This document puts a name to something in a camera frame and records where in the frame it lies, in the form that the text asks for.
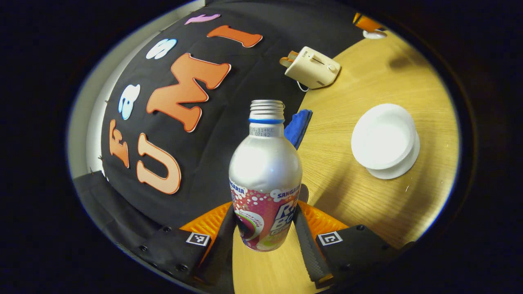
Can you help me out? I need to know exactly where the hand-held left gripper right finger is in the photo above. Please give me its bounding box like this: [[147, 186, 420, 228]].
[[293, 185, 400, 288]]

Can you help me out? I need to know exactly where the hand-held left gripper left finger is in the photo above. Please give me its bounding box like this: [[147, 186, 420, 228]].
[[138, 202, 237, 287]]

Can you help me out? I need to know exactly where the silver water bottle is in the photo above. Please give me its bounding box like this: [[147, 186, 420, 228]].
[[228, 99, 304, 252]]

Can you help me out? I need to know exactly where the white teacup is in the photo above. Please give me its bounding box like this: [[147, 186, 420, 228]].
[[351, 103, 416, 170]]

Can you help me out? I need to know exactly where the white toaster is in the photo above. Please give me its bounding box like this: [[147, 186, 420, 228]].
[[285, 46, 341, 89]]

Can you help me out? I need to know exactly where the white saucer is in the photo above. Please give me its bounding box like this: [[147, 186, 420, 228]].
[[366, 131, 420, 180]]

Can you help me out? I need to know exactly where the blue folded cloth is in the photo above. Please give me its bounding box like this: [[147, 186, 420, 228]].
[[284, 109, 313, 150]]

